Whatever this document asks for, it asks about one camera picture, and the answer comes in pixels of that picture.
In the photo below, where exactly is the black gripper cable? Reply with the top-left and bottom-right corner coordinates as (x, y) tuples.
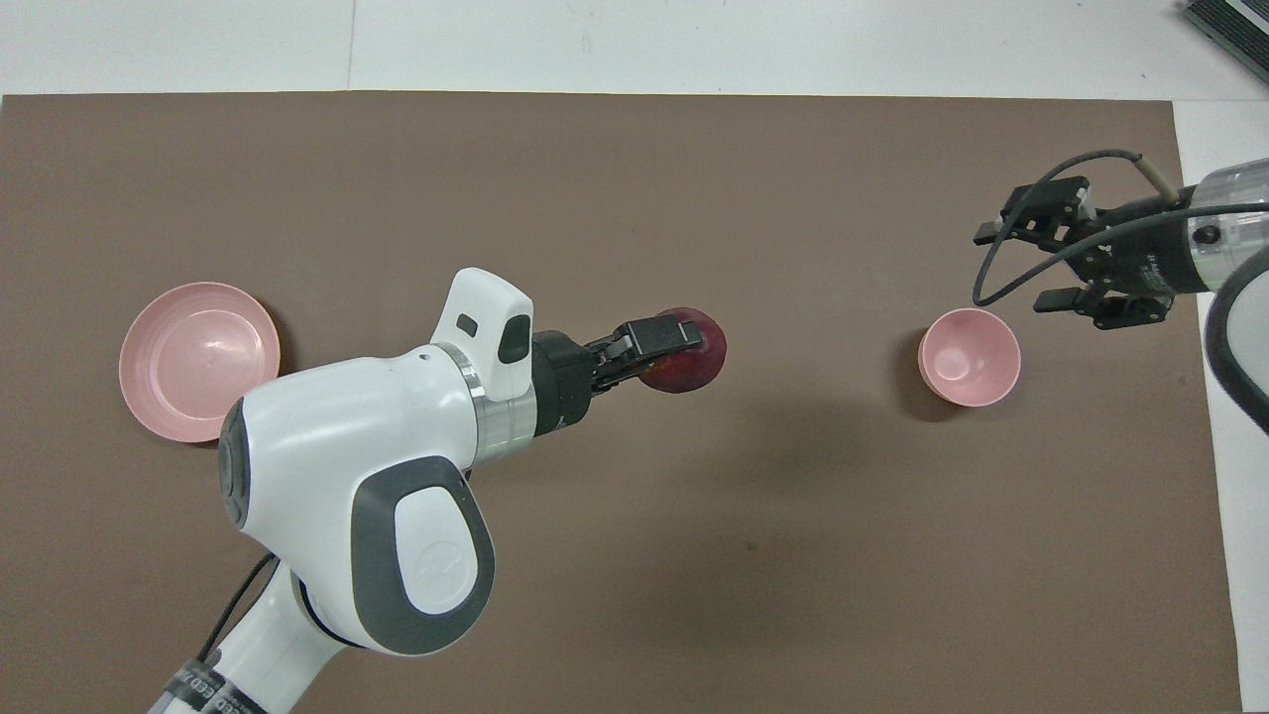
(196, 553), (281, 667)
(973, 149), (1269, 438)

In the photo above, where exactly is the dark grey ribbed device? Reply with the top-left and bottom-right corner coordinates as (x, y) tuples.
(1183, 0), (1269, 82)

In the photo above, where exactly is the pink plate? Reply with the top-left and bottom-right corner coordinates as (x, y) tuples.
(118, 282), (284, 444)

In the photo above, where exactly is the brown table mat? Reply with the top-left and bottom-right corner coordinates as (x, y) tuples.
(0, 91), (1246, 714)

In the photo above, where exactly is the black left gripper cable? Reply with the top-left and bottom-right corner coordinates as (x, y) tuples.
(196, 553), (281, 667)

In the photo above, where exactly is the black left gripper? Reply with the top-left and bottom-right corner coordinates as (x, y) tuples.
(530, 313), (708, 438)

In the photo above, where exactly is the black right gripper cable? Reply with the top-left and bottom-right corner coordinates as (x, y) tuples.
(973, 149), (1269, 438)

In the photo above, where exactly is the dark red apple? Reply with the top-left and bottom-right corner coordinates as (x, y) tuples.
(637, 306), (729, 396)

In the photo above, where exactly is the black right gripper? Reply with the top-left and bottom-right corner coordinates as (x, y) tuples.
(973, 176), (1207, 331)

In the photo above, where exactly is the pink bowl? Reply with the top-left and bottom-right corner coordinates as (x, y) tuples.
(917, 307), (1022, 409)

